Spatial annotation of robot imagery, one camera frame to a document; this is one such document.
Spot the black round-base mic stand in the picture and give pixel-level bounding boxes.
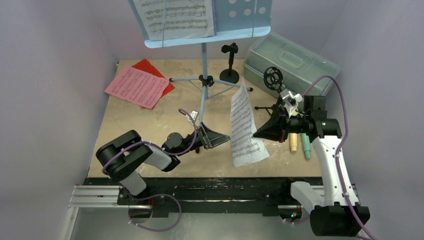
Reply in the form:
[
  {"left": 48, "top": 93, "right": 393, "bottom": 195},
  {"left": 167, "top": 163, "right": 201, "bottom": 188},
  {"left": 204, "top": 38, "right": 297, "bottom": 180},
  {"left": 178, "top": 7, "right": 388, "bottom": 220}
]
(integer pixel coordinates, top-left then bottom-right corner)
[{"left": 219, "top": 42, "right": 240, "bottom": 84}]

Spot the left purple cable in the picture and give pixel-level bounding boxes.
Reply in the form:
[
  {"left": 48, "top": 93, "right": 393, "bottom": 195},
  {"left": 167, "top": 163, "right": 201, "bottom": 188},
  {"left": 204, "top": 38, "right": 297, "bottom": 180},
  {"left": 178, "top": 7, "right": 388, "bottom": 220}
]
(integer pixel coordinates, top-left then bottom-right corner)
[{"left": 101, "top": 108, "right": 199, "bottom": 175}]

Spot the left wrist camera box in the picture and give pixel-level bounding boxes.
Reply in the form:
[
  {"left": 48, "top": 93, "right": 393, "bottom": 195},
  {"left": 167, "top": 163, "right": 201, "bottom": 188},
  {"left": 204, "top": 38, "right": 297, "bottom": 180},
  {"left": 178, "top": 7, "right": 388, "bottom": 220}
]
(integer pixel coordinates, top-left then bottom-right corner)
[{"left": 188, "top": 110, "right": 199, "bottom": 123}]

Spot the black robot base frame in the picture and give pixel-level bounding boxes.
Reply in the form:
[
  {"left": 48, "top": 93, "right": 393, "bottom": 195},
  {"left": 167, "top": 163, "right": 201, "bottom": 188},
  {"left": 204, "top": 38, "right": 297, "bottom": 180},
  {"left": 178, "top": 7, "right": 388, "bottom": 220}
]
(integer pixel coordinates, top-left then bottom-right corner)
[{"left": 83, "top": 177, "right": 324, "bottom": 218}]

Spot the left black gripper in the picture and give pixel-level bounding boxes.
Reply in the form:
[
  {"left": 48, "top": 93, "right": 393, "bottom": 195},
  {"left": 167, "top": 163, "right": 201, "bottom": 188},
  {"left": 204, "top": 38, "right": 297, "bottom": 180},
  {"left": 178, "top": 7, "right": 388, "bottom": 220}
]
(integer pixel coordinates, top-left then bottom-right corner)
[{"left": 175, "top": 122, "right": 230, "bottom": 157}]

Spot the mint green microphone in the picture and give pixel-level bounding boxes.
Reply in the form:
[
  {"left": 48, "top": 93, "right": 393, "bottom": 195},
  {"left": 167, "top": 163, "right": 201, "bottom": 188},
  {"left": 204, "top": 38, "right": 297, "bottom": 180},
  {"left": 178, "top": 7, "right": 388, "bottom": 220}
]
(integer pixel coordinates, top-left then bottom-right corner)
[{"left": 300, "top": 133, "right": 312, "bottom": 160}]

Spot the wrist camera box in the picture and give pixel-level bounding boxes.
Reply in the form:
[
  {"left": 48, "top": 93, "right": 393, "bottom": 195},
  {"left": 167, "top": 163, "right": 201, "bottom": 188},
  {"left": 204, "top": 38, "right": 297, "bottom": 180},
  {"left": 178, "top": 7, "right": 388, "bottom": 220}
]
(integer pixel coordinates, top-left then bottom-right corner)
[
  {"left": 280, "top": 89, "right": 303, "bottom": 118},
  {"left": 188, "top": 110, "right": 199, "bottom": 123}
]

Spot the cream yellow microphone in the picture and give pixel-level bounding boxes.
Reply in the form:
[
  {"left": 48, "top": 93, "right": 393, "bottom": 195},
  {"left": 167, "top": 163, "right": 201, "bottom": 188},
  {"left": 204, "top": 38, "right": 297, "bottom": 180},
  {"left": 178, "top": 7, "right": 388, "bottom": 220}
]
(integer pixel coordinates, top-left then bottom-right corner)
[{"left": 289, "top": 133, "right": 298, "bottom": 153}]

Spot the lavender sheet music page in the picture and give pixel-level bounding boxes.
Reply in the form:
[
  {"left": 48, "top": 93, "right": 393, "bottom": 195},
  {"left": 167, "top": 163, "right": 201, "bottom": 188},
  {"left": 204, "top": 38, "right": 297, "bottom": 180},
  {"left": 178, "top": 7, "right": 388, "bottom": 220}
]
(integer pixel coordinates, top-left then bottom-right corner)
[{"left": 211, "top": 0, "right": 218, "bottom": 36}]

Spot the blue music stand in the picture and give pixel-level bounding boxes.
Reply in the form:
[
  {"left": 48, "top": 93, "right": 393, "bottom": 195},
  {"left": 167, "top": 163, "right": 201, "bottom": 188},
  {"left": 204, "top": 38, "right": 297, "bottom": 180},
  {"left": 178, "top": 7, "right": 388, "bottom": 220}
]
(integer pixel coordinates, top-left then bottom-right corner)
[{"left": 127, "top": 0, "right": 273, "bottom": 154}]

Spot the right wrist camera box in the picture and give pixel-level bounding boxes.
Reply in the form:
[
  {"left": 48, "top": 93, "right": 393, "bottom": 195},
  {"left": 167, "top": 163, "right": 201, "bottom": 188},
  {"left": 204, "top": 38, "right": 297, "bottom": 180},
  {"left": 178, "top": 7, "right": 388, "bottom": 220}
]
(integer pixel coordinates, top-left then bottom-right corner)
[{"left": 280, "top": 89, "right": 303, "bottom": 118}]

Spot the green translucent storage case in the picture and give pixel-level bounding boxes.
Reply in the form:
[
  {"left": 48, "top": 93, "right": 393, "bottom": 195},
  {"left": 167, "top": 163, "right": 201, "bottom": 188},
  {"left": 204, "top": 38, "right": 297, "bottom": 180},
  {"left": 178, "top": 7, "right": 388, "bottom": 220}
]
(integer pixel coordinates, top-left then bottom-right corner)
[{"left": 243, "top": 32, "right": 341, "bottom": 98}]

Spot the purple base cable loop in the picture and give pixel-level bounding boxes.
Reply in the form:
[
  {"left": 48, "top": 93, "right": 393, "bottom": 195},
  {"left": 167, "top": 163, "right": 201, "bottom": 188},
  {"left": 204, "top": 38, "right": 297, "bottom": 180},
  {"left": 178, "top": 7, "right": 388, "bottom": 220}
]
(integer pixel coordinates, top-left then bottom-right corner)
[{"left": 127, "top": 193, "right": 182, "bottom": 233}]

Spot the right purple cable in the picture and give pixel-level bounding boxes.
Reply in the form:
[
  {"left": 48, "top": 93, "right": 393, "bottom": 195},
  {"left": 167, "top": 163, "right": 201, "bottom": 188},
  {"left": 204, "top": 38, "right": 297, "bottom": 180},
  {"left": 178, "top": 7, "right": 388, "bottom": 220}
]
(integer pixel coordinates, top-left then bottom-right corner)
[{"left": 288, "top": 75, "right": 380, "bottom": 240}]

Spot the pink sheet music page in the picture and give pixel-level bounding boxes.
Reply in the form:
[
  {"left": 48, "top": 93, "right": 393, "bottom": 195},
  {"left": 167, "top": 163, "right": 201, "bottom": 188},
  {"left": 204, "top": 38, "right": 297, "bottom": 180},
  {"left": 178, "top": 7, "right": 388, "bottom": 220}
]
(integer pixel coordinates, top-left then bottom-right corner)
[{"left": 104, "top": 66, "right": 170, "bottom": 109}]

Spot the white sheet music page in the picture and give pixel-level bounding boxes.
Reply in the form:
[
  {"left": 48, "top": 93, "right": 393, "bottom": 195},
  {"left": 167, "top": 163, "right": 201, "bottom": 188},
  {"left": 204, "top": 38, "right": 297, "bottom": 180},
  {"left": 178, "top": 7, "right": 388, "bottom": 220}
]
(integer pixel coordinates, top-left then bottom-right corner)
[
  {"left": 230, "top": 79, "right": 270, "bottom": 167},
  {"left": 131, "top": 0, "right": 216, "bottom": 41}
]

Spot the black tripod shock-mount stand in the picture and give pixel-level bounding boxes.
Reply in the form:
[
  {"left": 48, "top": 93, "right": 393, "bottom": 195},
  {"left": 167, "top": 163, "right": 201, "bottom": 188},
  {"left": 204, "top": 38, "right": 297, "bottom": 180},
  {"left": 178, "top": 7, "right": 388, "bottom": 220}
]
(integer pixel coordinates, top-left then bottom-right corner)
[{"left": 254, "top": 66, "right": 287, "bottom": 116}]

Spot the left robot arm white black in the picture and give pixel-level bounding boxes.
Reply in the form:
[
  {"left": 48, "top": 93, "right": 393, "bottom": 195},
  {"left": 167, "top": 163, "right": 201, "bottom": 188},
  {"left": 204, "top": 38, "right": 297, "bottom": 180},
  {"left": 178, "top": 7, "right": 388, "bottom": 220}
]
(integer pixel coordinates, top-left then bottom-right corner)
[{"left": 95, "top": 122, "right": 231, "bottom": 205}]

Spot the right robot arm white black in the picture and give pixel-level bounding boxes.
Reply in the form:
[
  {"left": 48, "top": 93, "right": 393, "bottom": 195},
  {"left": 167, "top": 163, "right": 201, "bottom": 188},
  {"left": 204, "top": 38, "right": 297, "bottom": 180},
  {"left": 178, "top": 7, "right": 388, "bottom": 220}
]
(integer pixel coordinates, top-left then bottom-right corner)
[{"left": 253, "top": 95, "right": 371, "bottom": 237}]

